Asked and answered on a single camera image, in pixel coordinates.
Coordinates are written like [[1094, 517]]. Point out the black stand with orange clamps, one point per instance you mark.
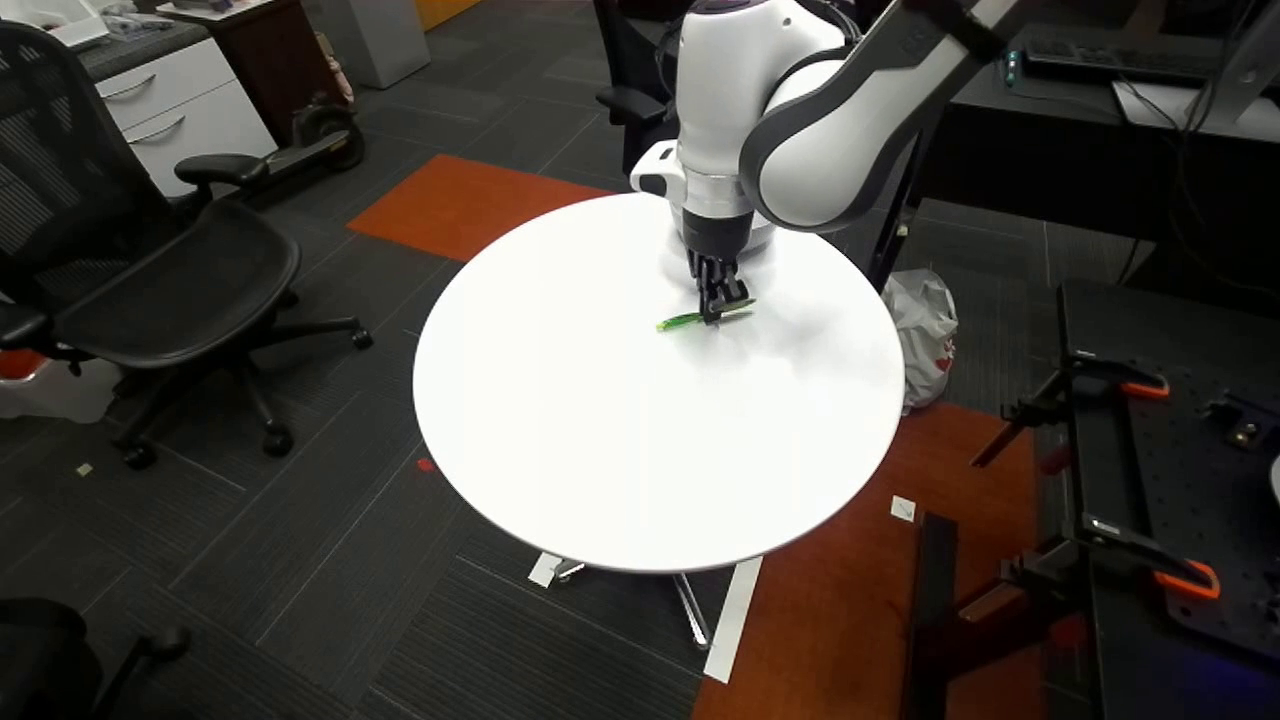
[[1187, 534]]

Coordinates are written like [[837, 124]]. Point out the black upright post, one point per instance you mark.
[[932, 615]]

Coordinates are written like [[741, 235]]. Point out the white plastic bag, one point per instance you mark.
[[923, 333]]

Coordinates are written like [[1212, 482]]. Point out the white paper sheet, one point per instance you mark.
[[1187, 105]]

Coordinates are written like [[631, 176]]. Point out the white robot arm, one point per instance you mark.
[[813, 145]]

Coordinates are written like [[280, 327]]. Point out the small white floor tag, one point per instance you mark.
[[905, 511]]

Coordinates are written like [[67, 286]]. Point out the grey bin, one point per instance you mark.
[[374, 38]]

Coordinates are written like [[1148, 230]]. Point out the brown wooden cabinet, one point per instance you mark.
[[280, 62]]

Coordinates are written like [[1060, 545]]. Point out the white table base legs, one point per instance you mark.
[[735, 622]]

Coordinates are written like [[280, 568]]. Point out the green pen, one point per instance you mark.
[[682, 320]]

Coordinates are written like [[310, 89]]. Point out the white drawer cabinet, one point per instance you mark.
[[184, 112]]

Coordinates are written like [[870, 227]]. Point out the black padded office chair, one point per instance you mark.
[[47, 661]]

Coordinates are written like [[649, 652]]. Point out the black kick scooter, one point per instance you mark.
[[314, 140]]

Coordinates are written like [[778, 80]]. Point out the black office desk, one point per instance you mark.
[[1066, 134]]

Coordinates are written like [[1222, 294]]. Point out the black mesh office chair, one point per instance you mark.
[[174, 294]]

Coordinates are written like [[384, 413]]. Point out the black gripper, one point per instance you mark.
[[712, 239]]

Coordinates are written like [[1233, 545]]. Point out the black desk keyboard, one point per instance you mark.
[[1121, 55]]

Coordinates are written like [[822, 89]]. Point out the dark office chair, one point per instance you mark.
[[635, 66]]

